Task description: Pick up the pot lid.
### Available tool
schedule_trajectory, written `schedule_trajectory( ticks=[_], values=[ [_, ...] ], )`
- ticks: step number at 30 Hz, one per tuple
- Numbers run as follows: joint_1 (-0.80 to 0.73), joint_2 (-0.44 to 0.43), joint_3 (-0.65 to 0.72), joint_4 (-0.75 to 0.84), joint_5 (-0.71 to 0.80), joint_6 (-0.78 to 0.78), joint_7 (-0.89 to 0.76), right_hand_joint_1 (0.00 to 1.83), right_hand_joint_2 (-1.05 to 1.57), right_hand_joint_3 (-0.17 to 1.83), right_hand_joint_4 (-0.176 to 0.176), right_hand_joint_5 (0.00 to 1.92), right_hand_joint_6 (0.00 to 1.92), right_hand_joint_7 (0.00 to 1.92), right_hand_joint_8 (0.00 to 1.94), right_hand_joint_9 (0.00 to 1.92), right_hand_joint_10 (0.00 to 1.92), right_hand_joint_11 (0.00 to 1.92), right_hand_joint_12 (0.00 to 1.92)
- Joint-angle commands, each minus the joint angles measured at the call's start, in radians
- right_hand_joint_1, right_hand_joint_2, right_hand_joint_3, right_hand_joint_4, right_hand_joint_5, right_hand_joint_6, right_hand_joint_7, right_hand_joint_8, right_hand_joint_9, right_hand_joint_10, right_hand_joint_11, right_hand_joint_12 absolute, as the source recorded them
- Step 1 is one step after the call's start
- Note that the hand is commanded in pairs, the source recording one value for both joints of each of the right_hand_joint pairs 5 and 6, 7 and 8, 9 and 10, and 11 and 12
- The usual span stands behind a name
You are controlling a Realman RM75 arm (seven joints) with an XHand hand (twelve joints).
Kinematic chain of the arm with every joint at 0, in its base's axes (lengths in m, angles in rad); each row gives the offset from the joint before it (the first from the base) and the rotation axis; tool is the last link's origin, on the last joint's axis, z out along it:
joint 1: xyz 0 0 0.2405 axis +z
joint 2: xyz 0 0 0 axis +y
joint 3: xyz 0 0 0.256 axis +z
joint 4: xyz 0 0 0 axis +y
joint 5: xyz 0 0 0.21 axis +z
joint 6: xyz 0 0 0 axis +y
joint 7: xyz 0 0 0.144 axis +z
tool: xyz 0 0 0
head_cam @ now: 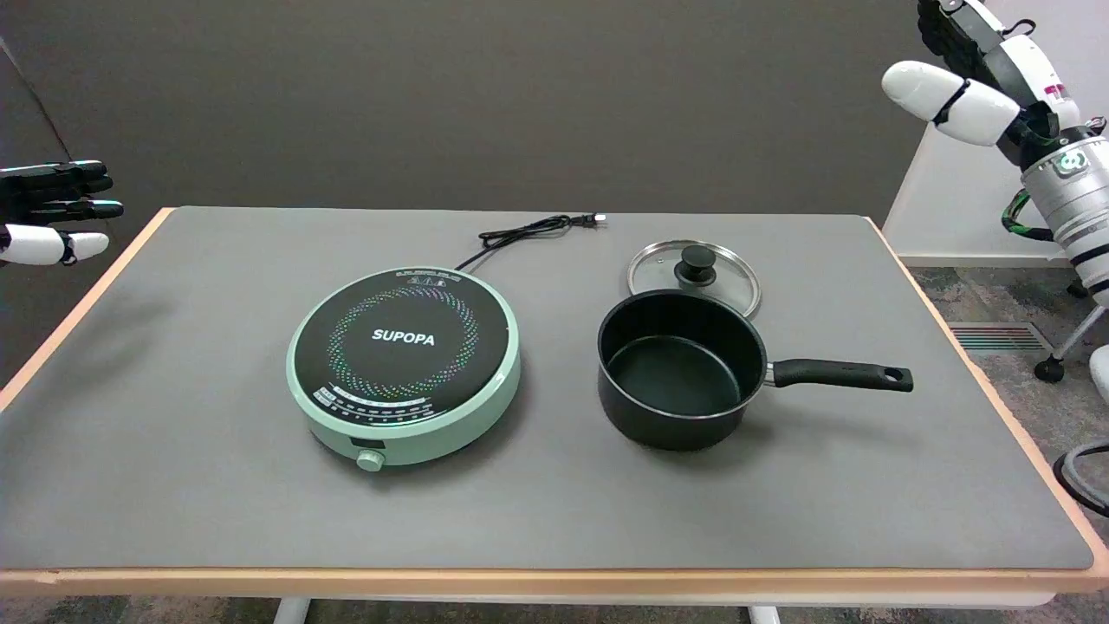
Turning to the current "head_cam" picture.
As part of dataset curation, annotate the black power cord with plug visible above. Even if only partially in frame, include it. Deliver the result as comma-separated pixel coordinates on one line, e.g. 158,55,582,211
454,213,606,273

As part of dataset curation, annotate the glass pot lid black knob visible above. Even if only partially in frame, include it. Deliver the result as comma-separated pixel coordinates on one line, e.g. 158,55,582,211
627,240,762,319

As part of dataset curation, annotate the grey table mat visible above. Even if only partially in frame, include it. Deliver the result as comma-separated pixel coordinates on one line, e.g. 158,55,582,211
0,206,1094,570

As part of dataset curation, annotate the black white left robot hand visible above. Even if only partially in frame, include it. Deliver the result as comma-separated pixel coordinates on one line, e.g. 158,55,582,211
0,160,124,267

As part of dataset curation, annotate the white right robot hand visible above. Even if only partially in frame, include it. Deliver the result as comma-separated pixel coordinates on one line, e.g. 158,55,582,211
882,0,1084,148

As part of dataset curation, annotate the floor vent grille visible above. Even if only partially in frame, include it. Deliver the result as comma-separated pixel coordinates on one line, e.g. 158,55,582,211
947,322,1054,354

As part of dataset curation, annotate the green round induction cooker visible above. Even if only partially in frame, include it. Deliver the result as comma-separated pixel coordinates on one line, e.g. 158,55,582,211
286,266,522,473

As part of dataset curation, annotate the green black wrist cable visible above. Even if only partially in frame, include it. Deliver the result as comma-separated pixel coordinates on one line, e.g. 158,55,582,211
1002,189,1054,242

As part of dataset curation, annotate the black saucepan with long handle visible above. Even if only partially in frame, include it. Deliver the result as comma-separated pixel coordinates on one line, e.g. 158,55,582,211
597,289,914,452

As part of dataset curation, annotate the grey chair leg large caster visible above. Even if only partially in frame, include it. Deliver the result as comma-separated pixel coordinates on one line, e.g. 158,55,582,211
1034,303,1109,384

